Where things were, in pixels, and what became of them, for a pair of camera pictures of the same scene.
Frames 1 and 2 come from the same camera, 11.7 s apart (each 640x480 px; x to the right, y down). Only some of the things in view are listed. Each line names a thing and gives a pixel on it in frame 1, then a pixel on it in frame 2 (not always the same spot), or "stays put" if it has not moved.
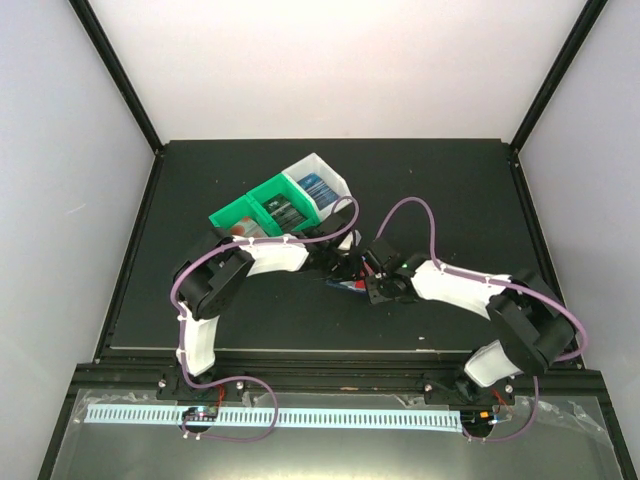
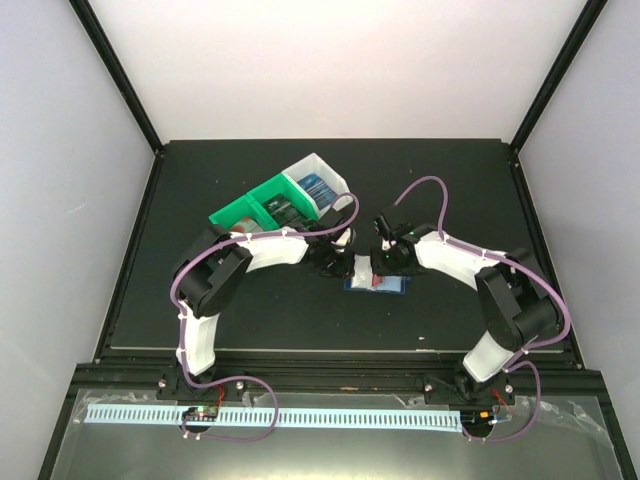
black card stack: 284,211 stays put
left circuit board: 201,414 stays put
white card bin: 320,182 stays put
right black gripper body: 382,293 to 390,265
